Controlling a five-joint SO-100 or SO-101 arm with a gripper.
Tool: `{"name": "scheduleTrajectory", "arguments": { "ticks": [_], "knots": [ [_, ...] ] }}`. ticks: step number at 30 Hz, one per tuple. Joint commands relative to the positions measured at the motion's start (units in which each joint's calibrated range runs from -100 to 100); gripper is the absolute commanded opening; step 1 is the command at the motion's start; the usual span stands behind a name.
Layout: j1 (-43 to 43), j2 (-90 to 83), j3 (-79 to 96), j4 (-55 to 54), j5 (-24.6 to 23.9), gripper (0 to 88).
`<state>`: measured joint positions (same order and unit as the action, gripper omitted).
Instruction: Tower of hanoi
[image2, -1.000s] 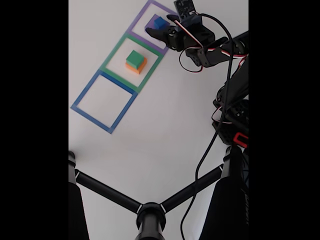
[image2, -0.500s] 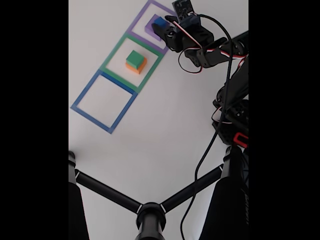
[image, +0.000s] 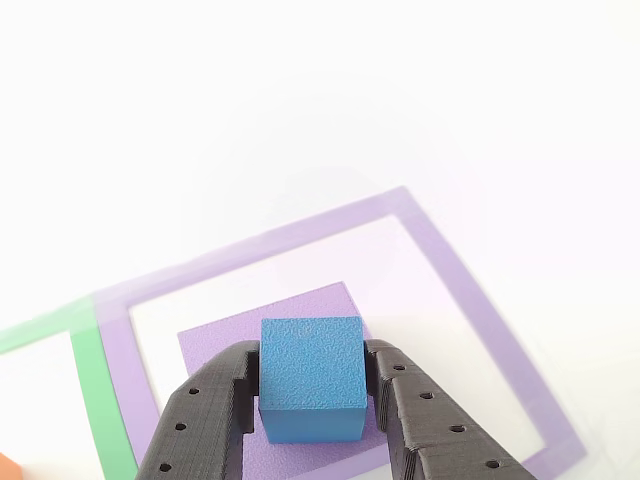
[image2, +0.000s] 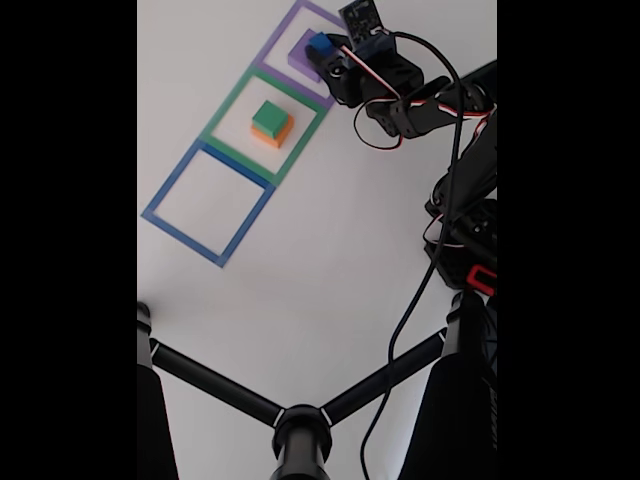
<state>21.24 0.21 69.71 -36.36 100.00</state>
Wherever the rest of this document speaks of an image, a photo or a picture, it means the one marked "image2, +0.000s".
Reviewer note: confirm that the purple tape square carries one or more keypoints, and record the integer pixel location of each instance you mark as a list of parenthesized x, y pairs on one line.
[(292, 84)]

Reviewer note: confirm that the red clamp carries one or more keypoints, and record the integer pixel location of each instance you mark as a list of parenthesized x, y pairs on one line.
[(472, 277)]

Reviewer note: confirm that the small blue cube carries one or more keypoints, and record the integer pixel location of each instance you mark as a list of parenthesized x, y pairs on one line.
[(318, 42)]

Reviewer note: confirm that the orange block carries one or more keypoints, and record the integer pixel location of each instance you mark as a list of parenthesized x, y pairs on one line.
[(280, 140)]

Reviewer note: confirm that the green block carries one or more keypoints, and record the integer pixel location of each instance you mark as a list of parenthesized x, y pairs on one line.
[(270, 117)]

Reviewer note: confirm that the black camera tripod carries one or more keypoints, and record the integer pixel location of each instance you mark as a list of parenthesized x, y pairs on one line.
[(300, 440)]

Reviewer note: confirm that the blue tape square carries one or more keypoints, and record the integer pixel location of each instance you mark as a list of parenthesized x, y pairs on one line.
[(182, 240)]

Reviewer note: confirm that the green tape square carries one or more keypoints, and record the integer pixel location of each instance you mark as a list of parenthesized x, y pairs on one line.
[(227, 105)]

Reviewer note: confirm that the purple block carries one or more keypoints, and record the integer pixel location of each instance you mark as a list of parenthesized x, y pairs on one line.
[(299, 57)]

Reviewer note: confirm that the camera board with blue mount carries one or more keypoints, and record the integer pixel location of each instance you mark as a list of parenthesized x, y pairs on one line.
[(360, 20)]

